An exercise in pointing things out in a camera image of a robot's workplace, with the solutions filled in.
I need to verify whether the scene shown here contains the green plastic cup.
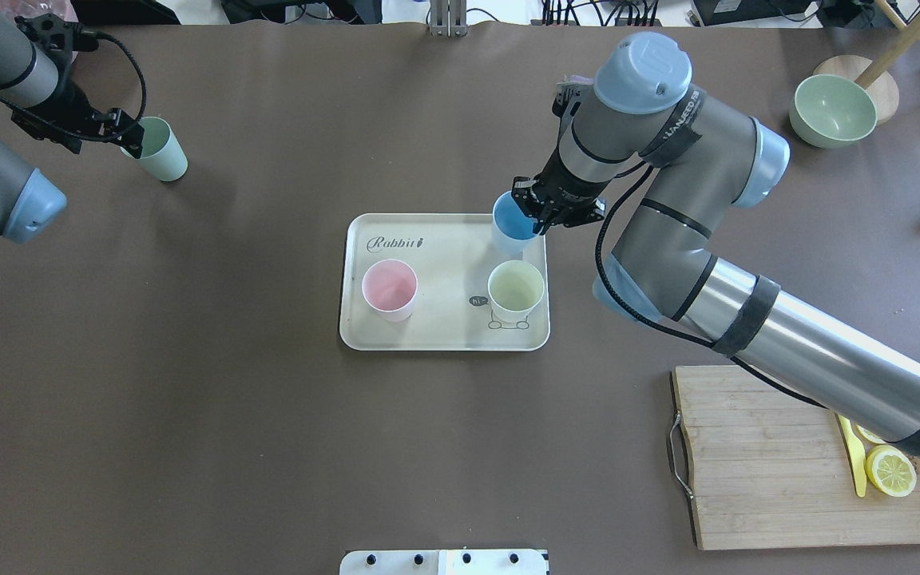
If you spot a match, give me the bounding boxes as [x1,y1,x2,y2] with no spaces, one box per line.
[121,117,188,182]

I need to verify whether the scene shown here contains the wooden cutting board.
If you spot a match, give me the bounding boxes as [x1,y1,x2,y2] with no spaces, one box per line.
[671,365,920,550]

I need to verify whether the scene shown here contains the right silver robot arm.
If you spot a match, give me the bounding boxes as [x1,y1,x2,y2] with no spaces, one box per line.
[514,32,920,458]

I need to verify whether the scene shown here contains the wooden mug tree stand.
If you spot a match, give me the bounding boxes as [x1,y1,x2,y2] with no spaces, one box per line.
[813,1,920,126]

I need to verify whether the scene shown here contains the pink bowl with ice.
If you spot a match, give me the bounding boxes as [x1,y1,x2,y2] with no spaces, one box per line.
[0,0,79,22]

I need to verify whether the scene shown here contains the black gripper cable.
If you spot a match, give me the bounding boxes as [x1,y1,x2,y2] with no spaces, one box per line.
[0,32,148,145]
[594,160,828,410]

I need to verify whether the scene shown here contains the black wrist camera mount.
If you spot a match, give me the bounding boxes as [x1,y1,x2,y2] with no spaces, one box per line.
[14,12,100,61]
[552,75,593,119]

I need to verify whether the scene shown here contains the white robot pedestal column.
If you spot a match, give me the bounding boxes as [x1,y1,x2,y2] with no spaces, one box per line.
[339,547,550,574]

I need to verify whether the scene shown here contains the blue plastic cup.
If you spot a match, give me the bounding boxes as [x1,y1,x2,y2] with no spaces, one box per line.
[490,190,537,257]

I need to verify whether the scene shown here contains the cream plastic cup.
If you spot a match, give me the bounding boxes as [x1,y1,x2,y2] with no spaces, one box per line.
[488,260,546,323]

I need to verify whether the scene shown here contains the green bowl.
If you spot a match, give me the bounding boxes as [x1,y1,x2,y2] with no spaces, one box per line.
[788,75,878,149]

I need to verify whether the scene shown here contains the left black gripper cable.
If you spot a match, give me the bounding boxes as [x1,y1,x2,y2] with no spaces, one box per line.
[0,32,148,145]

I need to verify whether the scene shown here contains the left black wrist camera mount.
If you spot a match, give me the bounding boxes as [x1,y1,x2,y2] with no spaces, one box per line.
[14,12,100,61]

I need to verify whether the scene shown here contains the aluminium frame post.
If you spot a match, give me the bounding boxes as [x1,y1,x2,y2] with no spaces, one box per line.
[428,0,468,38]

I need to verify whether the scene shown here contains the cream rabbit tray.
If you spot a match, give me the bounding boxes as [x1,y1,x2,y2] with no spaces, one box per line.
[339,212,550,351]

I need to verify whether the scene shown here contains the lemon half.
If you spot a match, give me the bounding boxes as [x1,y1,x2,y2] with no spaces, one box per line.
[865,445,918,498]
[851,423,886,445]

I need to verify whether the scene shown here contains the lemon half right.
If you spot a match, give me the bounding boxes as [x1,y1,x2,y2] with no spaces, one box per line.
[865,445,918,498]

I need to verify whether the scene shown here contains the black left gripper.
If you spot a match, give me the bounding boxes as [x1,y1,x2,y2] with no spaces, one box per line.
[11,77,144,159]

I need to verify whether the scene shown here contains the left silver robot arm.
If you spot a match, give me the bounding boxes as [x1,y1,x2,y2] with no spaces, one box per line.
[0,14,144,244]

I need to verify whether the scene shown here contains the yellow plastic knife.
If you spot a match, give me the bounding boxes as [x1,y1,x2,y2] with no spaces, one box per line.
[835,414,868,498]

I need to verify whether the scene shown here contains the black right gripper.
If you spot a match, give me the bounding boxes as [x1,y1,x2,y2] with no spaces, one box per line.
[511,152,609,236]

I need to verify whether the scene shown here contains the pink plastic cup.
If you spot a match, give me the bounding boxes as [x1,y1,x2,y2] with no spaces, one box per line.
[361,259,418,323]

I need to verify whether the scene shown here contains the lemon half left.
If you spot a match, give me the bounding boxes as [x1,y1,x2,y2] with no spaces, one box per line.
[851,423,886,445]

